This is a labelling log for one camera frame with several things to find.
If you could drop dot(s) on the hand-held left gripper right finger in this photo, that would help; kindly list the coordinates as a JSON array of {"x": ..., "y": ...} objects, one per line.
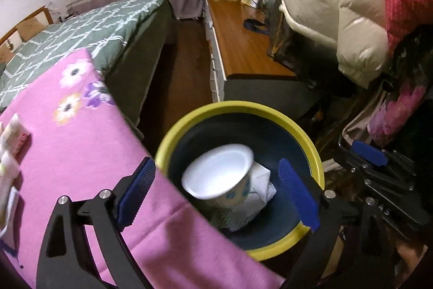
[{"x": 299, "y": 194}]

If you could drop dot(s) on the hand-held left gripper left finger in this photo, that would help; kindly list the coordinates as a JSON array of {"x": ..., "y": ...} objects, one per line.
[{"x": 137, "y": 194}]

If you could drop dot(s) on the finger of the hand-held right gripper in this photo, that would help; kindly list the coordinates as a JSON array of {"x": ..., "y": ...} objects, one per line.
[
  {"x": 395, "y": 204},
  {"x": 368, "y": 153}
]

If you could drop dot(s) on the white textured paper towel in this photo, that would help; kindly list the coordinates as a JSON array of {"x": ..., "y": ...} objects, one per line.
[{"x": 260, "y": 187}]

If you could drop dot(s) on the white dotted paper cup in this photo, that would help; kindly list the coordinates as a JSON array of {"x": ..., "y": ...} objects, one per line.
[{"x": 216, "y": 174}]

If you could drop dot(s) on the yellow rimmed dark waste bin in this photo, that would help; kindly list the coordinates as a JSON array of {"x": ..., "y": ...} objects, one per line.
[{"x": 236, "y": 111}]

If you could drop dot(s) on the green white packet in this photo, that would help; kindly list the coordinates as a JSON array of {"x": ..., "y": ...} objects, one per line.
[{"x": 8, "y": 170}]

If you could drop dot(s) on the white tissue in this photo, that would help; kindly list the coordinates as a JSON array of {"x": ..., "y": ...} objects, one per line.
[{"x": 5, "y": 136}]

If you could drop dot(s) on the pink floral bag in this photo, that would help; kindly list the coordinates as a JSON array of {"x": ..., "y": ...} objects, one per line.
[{"x": 395, "y": 109}]

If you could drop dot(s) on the purple floral cloth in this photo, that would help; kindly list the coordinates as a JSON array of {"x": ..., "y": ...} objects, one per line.
[{"x": 74, "y": 140}]

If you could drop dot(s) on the dark floral garment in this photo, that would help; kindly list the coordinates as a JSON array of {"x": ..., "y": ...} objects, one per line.
[{"x": 412, "y": 58}]

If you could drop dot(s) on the dark green bed base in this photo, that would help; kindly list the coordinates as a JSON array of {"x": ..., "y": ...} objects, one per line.
[{"x": 142, "y": 65}]

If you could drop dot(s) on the brown patterned handbag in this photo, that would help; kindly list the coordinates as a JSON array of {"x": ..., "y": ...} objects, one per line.
[{"x": 282, "y": 38}]

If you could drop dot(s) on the long wooden dresser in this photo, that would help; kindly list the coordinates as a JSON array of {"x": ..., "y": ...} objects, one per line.
[{"x": 243, "y": 52}]

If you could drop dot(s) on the cream puffer jacket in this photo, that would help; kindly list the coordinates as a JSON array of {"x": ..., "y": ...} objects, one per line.
[{"x": 324, "y": 4}]

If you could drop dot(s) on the bed with green quilt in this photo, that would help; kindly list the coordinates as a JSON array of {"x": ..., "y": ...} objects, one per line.
[{"x": 84, "y": 31}]

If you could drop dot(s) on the brown pillow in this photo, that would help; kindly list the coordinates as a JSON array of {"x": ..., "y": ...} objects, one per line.
[{"x": 30, "y": 28}]

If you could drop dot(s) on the wooden headboard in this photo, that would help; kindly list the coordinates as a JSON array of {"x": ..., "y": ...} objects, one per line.
[{"x": 37, "y": 16}]

